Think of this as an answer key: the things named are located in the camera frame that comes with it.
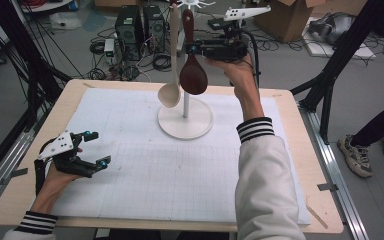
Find black computer tower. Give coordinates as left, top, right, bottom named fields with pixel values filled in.
left=143, top=4, right=166, bottom=54
left=114, top=5, right=145, bottom=62

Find dark brown wooden spoon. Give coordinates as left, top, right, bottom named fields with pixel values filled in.
left=179, top=8, right=209, bottom=96

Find small white device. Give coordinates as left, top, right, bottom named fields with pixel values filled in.
left=103, top=38, right=115, bottom=58

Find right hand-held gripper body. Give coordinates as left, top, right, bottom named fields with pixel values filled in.
left=199, top=5, right=272, bottom=63

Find light wooden spoon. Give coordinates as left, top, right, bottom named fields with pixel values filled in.
left=157, top=3, right=183, bottom=109

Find large cardboard box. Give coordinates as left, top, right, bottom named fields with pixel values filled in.
left=252, top=0, right=328, bottom=43

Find hand-held gripper cable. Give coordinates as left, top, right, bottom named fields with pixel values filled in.
left=241, top=28, right=262, bottom=88
left=33, top=159, right=48, bottom=196

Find right hand-held gripper cable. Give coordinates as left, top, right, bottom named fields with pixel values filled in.
left=241, top=28, right=262, bottom=88

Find white grid mat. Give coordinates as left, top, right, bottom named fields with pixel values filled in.
left=51, top=87, right=312, bottom=225

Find round white table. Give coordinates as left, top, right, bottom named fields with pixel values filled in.
left=19, top=0, right=74, bottom=14

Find loose black floor cables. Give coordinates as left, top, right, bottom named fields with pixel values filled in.
left=256, top=29, right=303, bottom=53

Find clear plastic bag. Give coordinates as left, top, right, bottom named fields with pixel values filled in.
left=49, top=12, right=83, bottom=31

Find grey bag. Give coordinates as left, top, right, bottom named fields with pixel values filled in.
left=308, top=12, right=356, bottom=46

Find flat cardboard piece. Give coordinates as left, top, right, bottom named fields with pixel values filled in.
left=94, top=0, right=138, bottom=8

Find white hook stand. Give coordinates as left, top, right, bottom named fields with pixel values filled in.
left=157, top=0, right=216, bottom=140

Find black frame strut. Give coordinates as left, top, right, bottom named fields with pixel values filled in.
left=0, top=0, right=73, bottom=134
left=289, top=0, right=384, bottom=145

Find left hand-held gripper cable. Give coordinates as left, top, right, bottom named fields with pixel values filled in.
left=33, top=159, right=48, bottom=196

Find flat black box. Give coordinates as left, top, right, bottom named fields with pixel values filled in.
left=207, top=16, right=229, bottom=30

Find coiled black cable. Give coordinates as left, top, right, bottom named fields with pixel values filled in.
left=152, top=53, right=178, bottom=73

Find grey metal bracket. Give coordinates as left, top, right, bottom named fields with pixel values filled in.
left=317, top=182, right=339, bottom=192
left=0, top=167, right=29, bottom=186

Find person's right hand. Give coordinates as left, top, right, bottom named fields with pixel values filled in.
left=206, top=54, right=263, bottom=104

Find tangle of black cables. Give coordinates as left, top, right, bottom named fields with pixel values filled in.
left=88, top=26, right=151, bottom=82

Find thin wooden strip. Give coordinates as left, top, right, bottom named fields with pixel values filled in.
left=304, top=199, right=329, bottom=230

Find white board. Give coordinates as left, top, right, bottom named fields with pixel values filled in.
left=301, top=16, right=378, bottom=60

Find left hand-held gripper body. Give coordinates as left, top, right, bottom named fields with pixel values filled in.
left=37, top=130, right=96, bottom=179

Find person's left hand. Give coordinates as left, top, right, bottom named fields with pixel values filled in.
left=34, top=164, right=88, bottom=213

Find brown cardboard box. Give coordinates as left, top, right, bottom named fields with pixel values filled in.
left=309, top=0, right=368, bottom=16

